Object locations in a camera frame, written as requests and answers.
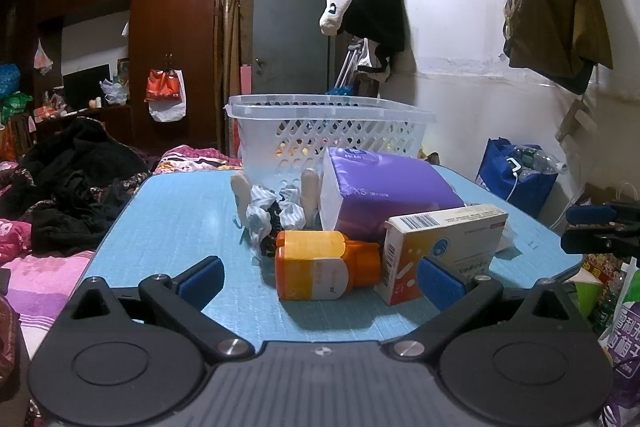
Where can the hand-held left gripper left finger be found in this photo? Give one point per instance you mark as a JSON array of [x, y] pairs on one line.
[[202, 282]]

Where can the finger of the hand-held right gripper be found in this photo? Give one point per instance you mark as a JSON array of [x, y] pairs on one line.
[[590, 214], [600, 241]]

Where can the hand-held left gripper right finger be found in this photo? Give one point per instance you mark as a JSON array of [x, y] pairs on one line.
[[440, 282]]

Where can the white medicine box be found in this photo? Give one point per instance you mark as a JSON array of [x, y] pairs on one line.
[[450, 237]]

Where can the striped blue white scrunchie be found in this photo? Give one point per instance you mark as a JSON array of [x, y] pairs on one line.
[[260, 217]]

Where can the purple soft packet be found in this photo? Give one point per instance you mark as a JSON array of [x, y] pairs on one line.
[[390, 192]]

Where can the orange and yellow bottle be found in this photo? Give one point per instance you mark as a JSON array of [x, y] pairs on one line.
[[310, 267]]

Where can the white plastic basket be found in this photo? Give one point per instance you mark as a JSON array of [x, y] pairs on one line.
[[300, 127]]

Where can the green printed packet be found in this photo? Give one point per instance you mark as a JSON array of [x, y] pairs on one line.
[[620, 307]]

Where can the clear plastic bottle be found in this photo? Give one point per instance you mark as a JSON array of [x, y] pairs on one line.
[[537, 158]]

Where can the blue shopping bag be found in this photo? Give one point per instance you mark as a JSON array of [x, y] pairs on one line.
[[500, 177]]

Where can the pink floral bedding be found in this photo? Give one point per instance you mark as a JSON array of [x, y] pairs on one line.
[[192, 157]]

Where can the purple printed packet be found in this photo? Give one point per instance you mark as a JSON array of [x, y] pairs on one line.
[[625, 387]]

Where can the pink striped blanket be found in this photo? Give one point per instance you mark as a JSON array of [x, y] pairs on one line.
[[40, 277]]

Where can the pile of black clothes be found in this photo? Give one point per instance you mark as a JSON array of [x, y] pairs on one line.
[[75, 177]]

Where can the orange and white plastic bag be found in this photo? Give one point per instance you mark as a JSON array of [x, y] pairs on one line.
[[162, 89]]

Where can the white crumpled plastic bag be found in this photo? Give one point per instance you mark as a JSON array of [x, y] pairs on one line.
[[115, 90]]

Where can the blue patterned plastic bag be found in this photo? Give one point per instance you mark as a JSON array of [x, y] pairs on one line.
[[341, 91]]

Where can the black television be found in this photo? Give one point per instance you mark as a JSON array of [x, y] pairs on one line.
[[87, 87]]

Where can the metal crutches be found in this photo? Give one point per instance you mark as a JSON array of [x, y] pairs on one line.
[[346, 62]]

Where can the wooden boards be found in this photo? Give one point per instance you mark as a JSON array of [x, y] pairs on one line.
[[232, 32]]

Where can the green plastic bag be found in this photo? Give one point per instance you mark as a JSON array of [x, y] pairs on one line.
[[15, 103]]

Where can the grey door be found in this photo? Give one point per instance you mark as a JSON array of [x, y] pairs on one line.
[[285, 32]]

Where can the brown wooden wardrobe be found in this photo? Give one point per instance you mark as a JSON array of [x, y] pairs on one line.
[[170, 17]]

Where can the black hanging garment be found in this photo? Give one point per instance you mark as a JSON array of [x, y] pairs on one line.
[[375, 17]]

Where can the white pink hanging plastic bag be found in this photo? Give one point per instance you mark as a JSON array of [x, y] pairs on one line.
[[42, 57]]

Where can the large blue plastic bag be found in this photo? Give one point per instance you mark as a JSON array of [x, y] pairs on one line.
[[7, 79]]

